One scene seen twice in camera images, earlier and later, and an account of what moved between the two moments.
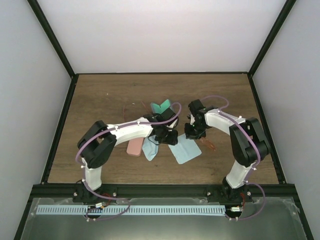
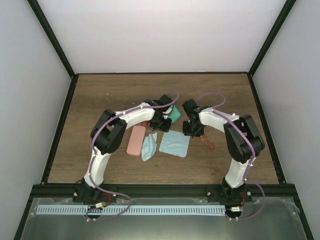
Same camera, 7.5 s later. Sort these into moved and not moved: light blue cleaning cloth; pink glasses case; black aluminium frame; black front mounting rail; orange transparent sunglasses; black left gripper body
Moved: black left gripper body; light blue cleaning cloth
Not moved: black aluminium frame; orange transparent sunglasses; pink glasses case; black front mounting rail
